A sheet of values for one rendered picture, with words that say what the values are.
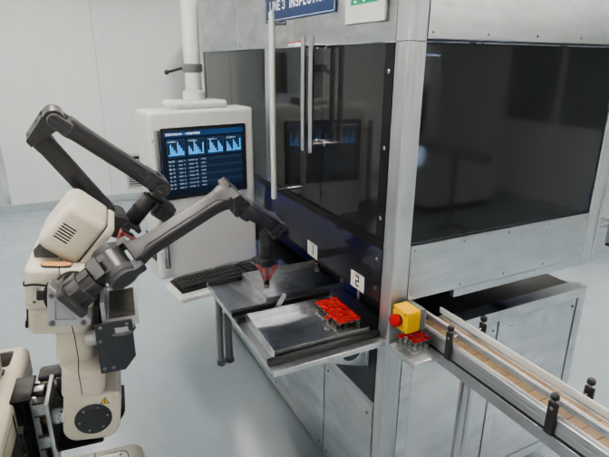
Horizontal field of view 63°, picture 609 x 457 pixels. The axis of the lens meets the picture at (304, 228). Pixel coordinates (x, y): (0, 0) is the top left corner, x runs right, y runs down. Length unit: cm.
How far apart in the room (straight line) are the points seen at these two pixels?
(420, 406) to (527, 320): 55
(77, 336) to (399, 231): 100
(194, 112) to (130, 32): 461
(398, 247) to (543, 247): 68
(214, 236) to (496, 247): 125
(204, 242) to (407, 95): 128
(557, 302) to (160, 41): 569
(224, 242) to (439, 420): 122
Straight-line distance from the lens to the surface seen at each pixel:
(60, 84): 671
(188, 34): 228
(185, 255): 234
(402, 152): 146
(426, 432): 204
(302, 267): 218
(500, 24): 166
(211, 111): 226
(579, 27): 193
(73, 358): 165
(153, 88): 682
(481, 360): 157
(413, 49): 145
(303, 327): 173
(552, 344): 234
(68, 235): 145
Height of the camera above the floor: 174
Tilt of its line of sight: 18 degrees down
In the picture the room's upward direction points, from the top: straight up
